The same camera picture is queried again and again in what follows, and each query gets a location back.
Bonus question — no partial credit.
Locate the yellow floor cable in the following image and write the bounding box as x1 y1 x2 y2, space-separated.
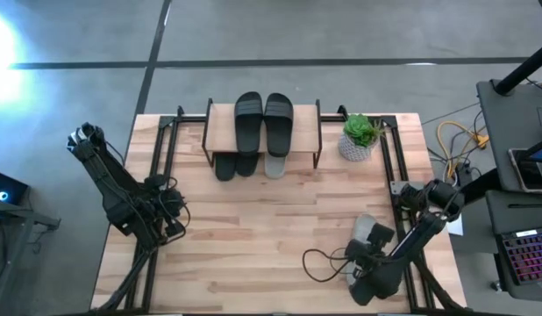
436 120 490 181

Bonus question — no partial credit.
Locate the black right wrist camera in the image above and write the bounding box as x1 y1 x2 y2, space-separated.
343 239 373 269

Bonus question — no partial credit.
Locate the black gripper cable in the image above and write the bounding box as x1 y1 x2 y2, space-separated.
156 175 192 246
302 248 355 284

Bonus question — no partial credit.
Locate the dark grey laptop desk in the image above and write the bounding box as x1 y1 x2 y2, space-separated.
484 189 542 304

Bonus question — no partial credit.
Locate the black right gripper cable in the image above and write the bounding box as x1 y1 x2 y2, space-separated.
302 248 355 284

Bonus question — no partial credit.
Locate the smartphone with dark screen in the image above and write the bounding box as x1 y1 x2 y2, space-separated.
508 147 542 193

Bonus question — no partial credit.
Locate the grey metal stand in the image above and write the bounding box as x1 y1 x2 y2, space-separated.
0 196 61 308

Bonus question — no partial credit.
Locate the laptop with backlit keyboard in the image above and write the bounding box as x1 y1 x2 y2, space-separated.
497 226 542 287

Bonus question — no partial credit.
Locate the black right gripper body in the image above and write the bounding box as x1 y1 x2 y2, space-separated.
367 222 396 255

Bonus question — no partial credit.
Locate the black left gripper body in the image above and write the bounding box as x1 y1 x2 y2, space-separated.
141 174 187 220

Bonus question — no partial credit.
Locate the white paper sheet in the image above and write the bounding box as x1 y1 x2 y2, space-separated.
446 213 465 237

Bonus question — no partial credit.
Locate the succulent in white patterned pot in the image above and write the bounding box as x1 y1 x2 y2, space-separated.
338 112 386 162

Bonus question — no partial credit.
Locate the grey side desk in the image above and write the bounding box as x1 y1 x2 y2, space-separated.
475 78 542 194

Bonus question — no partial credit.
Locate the wooden shelf with black frame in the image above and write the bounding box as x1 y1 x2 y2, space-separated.
201 97 324 170

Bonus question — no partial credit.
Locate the black device with blue light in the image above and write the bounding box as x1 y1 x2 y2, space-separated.
0 169 30 206

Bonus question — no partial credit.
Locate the black round pole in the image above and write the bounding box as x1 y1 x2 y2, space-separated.
492 39 542 97

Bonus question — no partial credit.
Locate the black diagonal frame strut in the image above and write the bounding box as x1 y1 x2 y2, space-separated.
95 245 160 313
410 256 469 313

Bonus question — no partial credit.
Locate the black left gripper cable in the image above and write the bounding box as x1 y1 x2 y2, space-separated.
156 175 192 246

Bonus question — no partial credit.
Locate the light grey slide sandal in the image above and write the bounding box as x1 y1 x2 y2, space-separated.
264 154 288 180
346 213 389 289

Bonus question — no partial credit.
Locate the black slide sandal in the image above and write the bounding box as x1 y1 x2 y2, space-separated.
214 152 238 183
263 92 295 158
233 90 264 158
235 153 260 178

